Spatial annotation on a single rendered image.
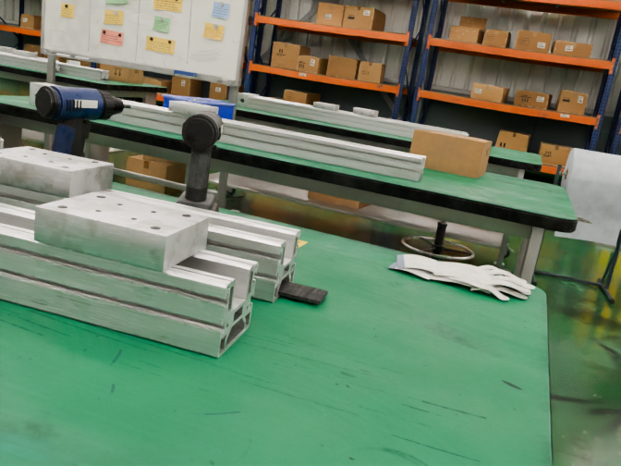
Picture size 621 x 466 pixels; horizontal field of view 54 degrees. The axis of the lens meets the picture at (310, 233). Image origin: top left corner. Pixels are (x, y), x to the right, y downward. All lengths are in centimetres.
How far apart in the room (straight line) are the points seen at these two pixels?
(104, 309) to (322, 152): 164
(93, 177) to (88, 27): 346
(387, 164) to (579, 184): 211
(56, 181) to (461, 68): 1039
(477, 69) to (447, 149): 851
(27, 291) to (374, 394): 41
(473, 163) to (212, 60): 190
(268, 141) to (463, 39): 808
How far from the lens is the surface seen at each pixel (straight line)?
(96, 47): 437
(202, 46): 392
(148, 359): 67
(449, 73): 1116
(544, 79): 1107
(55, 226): 72
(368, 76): 1047
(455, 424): 65
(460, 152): 261
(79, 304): 74
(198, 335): 68
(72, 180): 94
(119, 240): 68
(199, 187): 106
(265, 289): 84
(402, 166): 220
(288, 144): 231
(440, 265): 112
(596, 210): 420
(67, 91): 121
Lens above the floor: 109
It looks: 14 degrees down
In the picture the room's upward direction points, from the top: 9 degrees clockwise
